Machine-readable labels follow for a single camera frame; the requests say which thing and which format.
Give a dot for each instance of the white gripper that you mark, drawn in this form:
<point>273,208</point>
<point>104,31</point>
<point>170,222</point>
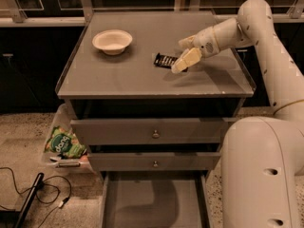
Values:
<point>205,41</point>

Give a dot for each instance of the black rxbar chocolate wrapper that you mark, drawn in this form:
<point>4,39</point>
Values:
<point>164,61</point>

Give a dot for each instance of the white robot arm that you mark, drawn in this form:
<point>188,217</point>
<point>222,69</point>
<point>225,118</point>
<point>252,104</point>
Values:
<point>260,155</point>

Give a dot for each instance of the grey drawer cabinet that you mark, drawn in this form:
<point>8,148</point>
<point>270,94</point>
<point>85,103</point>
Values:
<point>128,86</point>

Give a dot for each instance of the top grey drawer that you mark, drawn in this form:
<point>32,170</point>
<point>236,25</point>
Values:
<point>150,131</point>

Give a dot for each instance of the middle grey drawer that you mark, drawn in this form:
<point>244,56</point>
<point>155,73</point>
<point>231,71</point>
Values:
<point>153,161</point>

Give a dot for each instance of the bottom grey open drawer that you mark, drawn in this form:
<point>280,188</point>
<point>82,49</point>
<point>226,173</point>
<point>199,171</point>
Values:
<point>156,199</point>

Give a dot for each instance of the white paper bowl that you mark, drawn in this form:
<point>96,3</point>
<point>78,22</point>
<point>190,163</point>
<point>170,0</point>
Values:
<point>112,42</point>

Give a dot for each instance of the green snack bag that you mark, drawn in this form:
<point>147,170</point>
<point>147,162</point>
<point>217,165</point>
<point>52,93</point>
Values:
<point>64,143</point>

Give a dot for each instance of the clear plastic storage bin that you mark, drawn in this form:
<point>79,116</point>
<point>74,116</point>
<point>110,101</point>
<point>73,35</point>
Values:
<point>56,161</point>

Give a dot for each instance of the metal window railing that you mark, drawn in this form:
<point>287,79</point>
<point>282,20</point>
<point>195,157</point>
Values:
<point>47,13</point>

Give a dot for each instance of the black flat stand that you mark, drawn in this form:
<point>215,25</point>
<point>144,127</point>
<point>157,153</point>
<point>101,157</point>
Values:
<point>14,218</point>

